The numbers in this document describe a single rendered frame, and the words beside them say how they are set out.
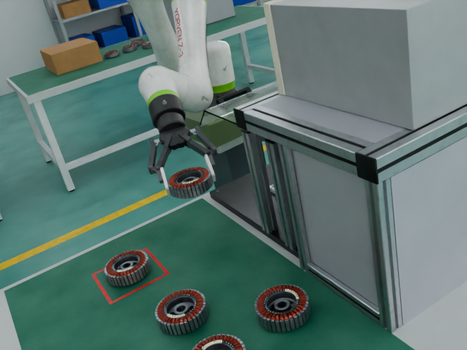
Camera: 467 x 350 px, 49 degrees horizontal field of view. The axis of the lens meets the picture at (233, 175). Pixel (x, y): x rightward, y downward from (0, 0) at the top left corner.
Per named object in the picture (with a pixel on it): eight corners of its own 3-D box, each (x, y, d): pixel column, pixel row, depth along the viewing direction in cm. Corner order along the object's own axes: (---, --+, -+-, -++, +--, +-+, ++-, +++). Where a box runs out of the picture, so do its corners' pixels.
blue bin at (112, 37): (96, 46, 741) (91, 31, 732) (119, 38, 755) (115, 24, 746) (105, 48, 707) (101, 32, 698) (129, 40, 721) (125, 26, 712)
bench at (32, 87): (40, 162, 440) (5, 78, 407) (253, 80, 524) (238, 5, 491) (65, 196, 367) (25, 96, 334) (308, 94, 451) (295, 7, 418)
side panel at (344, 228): (300, 269, 119) (276, 143, 105) (310, 262, 121) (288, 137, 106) (391, 333, 97) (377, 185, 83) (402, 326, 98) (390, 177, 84)
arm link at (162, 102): (144, 96, 139) (177, 87, 140) (153, 124, 148) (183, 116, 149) (149, 112, 135) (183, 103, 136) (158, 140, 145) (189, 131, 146)
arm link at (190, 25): (164, 10, 166) (183, -9, 157) (194, 20, 173) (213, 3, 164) (169, 114, 155) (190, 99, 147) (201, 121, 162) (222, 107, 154)
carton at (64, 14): (58, 17, 705) (53, 5, 697) (83, 10, 719) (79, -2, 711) (65, 19, 672) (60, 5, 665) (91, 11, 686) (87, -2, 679)
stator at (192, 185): (167, 186, 134) (164, 173, 133) (208, 173, 136) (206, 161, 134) (173, 205, 124) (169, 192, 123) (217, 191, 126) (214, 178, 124)
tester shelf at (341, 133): (237, 126, 118) (233, 107, 116) (440, 41, 144) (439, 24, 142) (377, 185, 83) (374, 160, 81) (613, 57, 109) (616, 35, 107)
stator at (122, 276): (110, 266, 137) (105, 255, 135) (151, 255, 137) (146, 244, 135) (106, 292, 127) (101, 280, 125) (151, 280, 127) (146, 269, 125)
